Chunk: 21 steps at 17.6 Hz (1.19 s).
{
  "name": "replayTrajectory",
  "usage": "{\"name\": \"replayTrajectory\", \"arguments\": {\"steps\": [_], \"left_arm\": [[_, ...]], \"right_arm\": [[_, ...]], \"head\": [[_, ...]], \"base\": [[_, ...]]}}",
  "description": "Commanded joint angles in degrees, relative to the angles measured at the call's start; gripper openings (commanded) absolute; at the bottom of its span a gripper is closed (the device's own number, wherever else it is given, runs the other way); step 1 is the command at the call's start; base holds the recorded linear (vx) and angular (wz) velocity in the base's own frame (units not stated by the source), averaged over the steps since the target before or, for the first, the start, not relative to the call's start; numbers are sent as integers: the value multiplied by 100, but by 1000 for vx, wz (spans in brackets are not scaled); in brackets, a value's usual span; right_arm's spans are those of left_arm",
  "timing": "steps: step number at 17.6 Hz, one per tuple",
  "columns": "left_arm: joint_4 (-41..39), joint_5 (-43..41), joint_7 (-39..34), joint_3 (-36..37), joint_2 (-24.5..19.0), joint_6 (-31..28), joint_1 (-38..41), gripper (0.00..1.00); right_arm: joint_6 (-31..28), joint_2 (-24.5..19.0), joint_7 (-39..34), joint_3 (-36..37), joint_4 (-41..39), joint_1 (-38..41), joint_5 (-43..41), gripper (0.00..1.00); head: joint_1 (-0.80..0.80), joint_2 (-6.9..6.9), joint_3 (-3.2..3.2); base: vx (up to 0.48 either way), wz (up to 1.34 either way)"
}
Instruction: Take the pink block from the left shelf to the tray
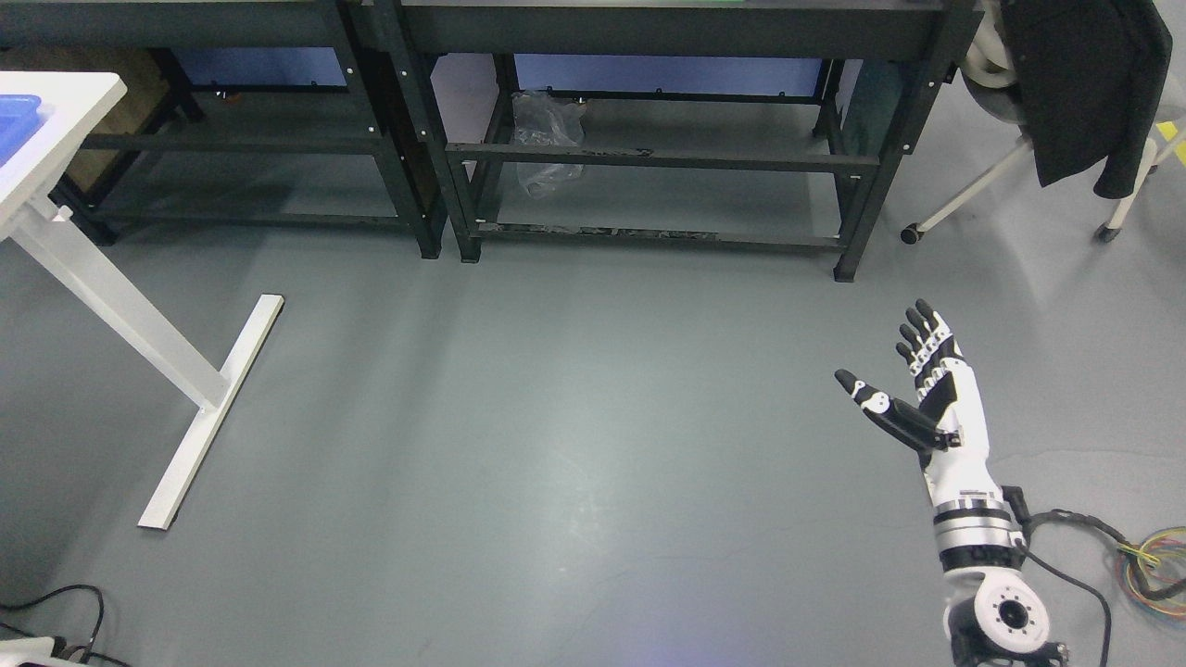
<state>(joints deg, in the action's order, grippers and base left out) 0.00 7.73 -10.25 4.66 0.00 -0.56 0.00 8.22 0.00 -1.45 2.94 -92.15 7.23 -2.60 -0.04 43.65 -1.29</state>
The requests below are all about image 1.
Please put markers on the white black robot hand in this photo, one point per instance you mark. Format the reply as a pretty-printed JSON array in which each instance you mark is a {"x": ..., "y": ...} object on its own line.
[{"x": 946, "y": 427}]

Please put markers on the white robot forearm wrist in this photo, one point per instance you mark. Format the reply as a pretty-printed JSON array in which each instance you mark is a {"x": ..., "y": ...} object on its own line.
[{"x": 992, "y": 616}]

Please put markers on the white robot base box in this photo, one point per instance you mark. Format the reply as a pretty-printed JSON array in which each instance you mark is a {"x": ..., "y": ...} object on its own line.
[{"x": 32, "y": 651}]

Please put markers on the black metal shelf right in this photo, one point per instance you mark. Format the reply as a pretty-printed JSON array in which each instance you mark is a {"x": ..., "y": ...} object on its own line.
[{"x": 722, "y": 89}]

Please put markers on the black metal shelf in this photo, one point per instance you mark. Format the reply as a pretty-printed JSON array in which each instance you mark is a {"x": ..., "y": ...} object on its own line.
[
  {"x": 722, "y": 89},
  {"x": 336, "y": 150}
]

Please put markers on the black metal shelf left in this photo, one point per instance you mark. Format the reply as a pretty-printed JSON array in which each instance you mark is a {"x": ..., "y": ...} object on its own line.
[{"x": 336, "y": 150}]

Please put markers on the blue plastic tray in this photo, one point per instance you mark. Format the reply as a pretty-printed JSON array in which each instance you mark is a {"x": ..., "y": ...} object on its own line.
[{"x": 19, "y": 122}]

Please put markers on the white office chair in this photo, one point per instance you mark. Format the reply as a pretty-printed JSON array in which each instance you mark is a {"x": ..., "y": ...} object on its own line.
[{"x": 990, "y": 77}]

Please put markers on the black jacket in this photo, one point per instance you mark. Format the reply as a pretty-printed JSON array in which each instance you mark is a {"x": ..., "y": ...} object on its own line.
[{"x": 1090, "y": 76}]

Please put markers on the clear plastic bag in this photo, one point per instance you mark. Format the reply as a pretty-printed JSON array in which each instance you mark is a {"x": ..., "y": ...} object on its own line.
[{"x": 543, "y": 120}]

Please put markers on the brown cardboard box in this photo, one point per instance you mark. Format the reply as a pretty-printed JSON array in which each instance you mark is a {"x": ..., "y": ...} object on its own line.
[{"x": 146, "y": 87}]

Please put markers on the white desk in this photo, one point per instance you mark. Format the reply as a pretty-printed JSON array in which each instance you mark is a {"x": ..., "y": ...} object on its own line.
[{"x": 72, "y": 103}]

